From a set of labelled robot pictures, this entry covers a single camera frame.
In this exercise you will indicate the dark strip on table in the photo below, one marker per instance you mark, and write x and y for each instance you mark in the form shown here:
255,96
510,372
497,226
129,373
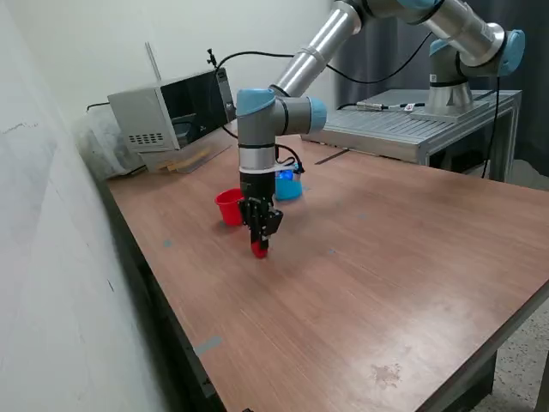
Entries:
330,158

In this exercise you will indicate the aluminium profile robot table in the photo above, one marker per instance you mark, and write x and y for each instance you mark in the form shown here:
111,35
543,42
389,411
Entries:
377,124

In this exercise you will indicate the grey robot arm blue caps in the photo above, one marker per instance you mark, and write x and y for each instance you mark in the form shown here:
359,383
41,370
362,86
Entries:
257,129

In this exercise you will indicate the white camera bracket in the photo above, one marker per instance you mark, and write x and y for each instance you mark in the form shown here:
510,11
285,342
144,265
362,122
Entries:
257,171

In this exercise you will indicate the wrist-mounted camera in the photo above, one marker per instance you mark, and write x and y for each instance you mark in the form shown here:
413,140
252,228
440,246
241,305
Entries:
286,175

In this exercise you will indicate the wooden stick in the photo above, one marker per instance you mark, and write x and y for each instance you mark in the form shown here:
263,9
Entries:
184,160
182,165

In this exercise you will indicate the clear plastic bag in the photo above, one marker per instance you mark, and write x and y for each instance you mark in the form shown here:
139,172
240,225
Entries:
96,150

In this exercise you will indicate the silver microwave oven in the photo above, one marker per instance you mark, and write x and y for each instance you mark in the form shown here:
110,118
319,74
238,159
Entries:
141,111

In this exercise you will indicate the blue cup bin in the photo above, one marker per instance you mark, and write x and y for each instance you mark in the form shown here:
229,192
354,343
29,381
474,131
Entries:
289,193

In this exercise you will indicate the red cup bin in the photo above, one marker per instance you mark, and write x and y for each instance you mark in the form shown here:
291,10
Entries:
227,210

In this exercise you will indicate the red cube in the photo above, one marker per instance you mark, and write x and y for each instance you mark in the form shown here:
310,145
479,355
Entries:
259,254

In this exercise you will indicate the aluminium robot mounting plate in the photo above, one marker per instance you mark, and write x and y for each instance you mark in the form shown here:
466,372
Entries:
433,117

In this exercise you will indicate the white warning tag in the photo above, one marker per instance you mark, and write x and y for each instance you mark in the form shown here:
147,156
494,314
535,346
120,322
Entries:
409,107

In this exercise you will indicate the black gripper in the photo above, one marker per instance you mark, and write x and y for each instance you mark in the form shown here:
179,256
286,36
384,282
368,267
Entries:
257,186

